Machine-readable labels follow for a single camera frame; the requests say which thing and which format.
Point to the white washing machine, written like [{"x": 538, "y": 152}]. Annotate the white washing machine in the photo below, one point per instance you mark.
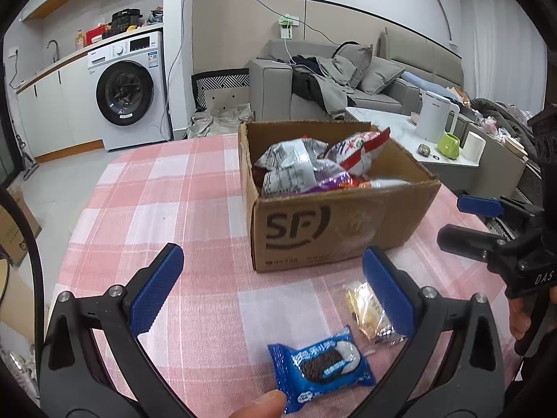
[{"x": 126, "y": 91}]

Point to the grey side cabinet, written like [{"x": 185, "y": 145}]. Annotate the grey side cabinet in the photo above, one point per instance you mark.
[{"x": 504, "y": 165}]

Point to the green mug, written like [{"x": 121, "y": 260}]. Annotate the green mug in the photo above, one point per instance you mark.
[{"x": 448, "y": 146}]

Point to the grey jacket heap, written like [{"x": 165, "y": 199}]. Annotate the grey jacket heap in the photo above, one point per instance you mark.
[{"x": 500, "y": 115}]

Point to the dark clothes pile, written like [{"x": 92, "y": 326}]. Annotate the dark clothes pile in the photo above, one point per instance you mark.
[{"x": 322, "y": 85}]

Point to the person's right hand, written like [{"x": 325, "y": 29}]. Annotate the person's right hand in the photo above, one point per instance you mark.
[{"x": 520, "y": 318}]

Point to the white paper roll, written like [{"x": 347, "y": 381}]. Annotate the white paper roll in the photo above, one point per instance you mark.
[{"x": 473, "y": 146}]

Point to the white electric kettle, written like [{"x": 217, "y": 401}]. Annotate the white electric kettle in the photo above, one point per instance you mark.
[{"x": 433, "y": 115}]

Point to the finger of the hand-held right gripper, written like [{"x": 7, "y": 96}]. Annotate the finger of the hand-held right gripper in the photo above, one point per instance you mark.
[
  {"x": 470, "y": 239},
  {"x": 476, "y": 204}
]

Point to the purple snack packet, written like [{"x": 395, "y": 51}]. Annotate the purple snack packet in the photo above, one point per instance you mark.
[{"x": 335, "y": 180}]

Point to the flat cardboard box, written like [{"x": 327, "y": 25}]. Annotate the flat cardboard box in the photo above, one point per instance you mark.
[{"x": 17, "y": 235}]

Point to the black pressure cooker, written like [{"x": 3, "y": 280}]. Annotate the black pressure cooker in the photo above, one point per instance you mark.
[{"x": 126, "y": 21}]

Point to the white coffee table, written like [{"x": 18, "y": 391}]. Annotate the white coffee table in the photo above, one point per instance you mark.
[{"x": 391, "y": 124}]

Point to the red box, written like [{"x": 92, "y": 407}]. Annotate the red box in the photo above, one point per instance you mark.
[{"x": 98, "y": 36}]

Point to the grey pillow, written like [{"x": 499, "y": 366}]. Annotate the grey pillow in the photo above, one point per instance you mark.
[
  {"x": 352, "y": 63},
  {"x": 383, "y": 76}
]

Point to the white noodle snack packet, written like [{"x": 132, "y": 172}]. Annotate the white noodle snack packet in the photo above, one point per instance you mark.
[
  {"x": 387, "y": 183},
  {"x": 361, "y": 152}
]

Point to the pink plaid tablecloth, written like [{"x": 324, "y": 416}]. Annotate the pink plaid tablecloth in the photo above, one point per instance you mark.
[{"x": 196, "y": 226}]

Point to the silver snack packet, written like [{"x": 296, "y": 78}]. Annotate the silver snack packet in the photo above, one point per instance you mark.
[
  {"x": 291, "y": 180},
  {"x": 291, "y": 152}
]

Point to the person's left hand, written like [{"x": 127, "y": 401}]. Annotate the person's left hand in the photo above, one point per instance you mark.
[{"x": 261, "y": 405}]

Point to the metal faucet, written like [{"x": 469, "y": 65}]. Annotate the metal faucet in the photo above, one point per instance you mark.
[{"x": 54, "y": 48}]

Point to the blue sandwich cookie packet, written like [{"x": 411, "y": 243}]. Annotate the blue sandwich cookie packet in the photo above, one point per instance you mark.
[{"x": 322, "y": 365}]

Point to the white kitchen counter cabinet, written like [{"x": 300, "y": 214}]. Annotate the white kitchen counter cabinet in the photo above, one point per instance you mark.
[{"x": 56, "y": 109}]

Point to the grey sofa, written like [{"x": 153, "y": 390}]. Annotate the grey sofa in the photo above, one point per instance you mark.
[{"x": 270, "y": 91}]

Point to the brown cardboard box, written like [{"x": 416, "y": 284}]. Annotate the brown cardboard box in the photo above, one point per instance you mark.
[{"x": 348, "y": 230}]

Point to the yellow bottle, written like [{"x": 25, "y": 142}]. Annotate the yellow bottle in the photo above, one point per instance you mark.
[{"x": 79, "y": 42}]

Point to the clear yellow cake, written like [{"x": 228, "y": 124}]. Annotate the clear yellow cake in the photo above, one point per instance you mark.
[{"x": 365, "y": 309}]

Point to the white wall socket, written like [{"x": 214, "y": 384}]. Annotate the white wall socket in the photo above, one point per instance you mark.
[{"x": 288, "y": 28}]

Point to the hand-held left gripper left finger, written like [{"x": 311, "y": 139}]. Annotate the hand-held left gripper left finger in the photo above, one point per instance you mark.
[{"x": 159, "y": 287}]

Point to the metal tea strainer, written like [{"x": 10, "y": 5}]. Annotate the metal tea strainer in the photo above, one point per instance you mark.
[{"x": 425, "y": 150}]

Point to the black white patterned chair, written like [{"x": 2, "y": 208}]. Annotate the black white patterned chair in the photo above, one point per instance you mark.
[{"x": 219, "y": 80}]

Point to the beige floor cloth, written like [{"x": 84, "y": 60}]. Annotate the beige floor cloth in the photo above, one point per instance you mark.
[{"x": 219, "y": 122}]

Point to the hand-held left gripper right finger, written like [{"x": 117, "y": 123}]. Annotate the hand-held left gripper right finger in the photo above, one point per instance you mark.
[{"x": 387, "y": 287}]

